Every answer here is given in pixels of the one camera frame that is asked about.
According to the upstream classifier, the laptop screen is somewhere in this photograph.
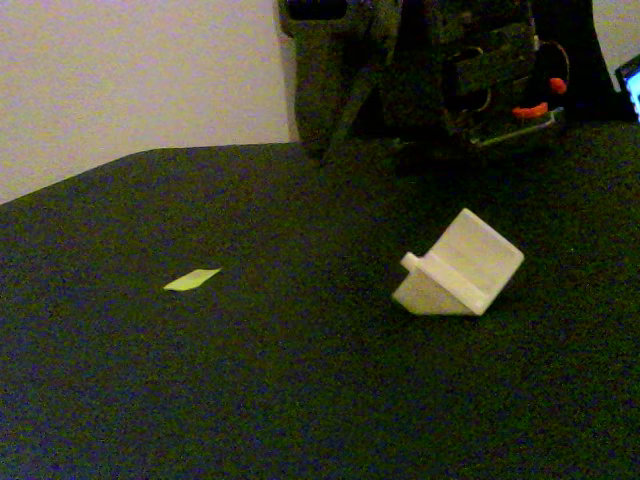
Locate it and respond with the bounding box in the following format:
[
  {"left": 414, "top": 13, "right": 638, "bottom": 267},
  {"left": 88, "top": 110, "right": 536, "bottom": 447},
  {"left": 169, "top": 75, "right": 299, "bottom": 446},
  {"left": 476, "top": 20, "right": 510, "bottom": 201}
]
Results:
[{"left": 614, "top": 53, "right": 640, "bottom": 124}]

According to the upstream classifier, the white plastic printed part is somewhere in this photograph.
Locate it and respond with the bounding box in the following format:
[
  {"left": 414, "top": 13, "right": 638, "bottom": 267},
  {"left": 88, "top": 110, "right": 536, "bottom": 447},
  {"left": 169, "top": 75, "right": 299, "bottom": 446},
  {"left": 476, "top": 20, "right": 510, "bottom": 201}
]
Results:
[{"left": 391, "top": 207, "right": 526, "bottom": 318}]

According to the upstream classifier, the black office chair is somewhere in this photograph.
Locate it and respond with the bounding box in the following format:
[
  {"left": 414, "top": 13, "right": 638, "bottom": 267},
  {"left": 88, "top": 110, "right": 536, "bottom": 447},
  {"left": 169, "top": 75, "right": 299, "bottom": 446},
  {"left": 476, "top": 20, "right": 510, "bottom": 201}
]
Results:
[{"left": 564, "top": 0, "right": 639, "bottom": 124}]

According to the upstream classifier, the dark blue desk mat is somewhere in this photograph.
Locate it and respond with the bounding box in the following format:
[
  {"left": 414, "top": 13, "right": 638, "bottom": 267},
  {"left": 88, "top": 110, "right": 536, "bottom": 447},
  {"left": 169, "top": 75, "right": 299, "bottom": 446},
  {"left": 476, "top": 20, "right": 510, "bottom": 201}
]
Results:
[{"left": 0, "top": 122, "right": 640, "bottom": 480}]

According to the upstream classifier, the small yellow-green sticker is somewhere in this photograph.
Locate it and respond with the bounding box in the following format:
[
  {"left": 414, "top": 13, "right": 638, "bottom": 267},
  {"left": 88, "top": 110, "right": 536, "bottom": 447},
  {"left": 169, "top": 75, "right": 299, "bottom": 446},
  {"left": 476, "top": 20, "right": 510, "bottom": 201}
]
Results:
[{"left": 162, "top": 267, "right": 223, "bottom": 293}]

